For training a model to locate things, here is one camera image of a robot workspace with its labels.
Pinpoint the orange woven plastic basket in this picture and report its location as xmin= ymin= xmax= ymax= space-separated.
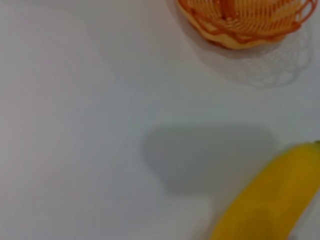
xmin=176 ymin=0 xmax=318 ymax=50

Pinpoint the yellow plastic banana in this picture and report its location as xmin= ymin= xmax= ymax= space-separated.
xmin=208 ymin=140 xmax=320 ymax=240

